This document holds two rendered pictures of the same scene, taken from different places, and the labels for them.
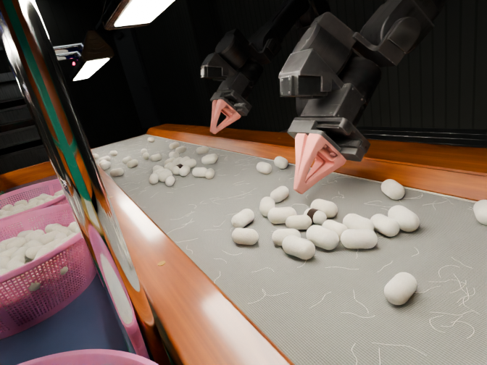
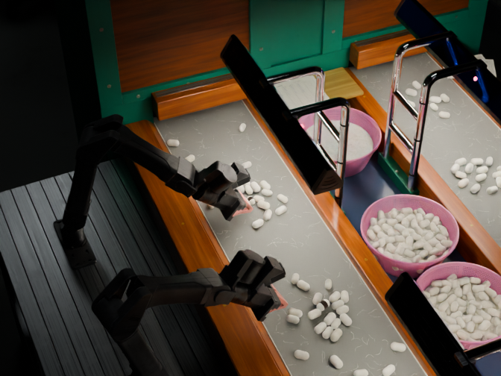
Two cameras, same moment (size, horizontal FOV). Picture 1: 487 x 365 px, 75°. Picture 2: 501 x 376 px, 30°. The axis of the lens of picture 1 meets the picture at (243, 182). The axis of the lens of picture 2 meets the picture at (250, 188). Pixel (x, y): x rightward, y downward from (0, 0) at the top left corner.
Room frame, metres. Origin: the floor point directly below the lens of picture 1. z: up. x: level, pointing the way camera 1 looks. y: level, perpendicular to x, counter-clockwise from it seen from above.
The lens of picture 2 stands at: (2.27, 0.10, 2.58)
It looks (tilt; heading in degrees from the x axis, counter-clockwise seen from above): 43 degrees down; 185
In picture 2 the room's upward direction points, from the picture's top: 1 degrees counter-clockwise
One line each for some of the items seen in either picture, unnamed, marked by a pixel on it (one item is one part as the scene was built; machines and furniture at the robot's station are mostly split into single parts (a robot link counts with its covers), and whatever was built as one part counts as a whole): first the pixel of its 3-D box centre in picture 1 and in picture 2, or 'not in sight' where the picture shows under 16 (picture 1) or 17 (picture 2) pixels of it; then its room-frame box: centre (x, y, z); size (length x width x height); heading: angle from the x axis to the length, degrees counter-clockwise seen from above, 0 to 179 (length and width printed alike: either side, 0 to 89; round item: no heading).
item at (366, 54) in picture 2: not in sight; (394, 45); (-0.34, 0.34, 0.83); 0.30 x 0.06 x 0.07; 118
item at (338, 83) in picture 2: not in sight; (306, 92); (-0.14, 0.06, 0.77); 0.33 x 0.15 x 0.01; 118
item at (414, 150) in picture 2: not in sight; (429, 116); (0.12, 0.42, 0.90); 0.20 x 0.19 x 0.45; 28
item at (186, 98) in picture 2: not in sight; (200, 95); (-0.02, -0.27, 0.83); 0.30 x 0.06 x 0.07; 118
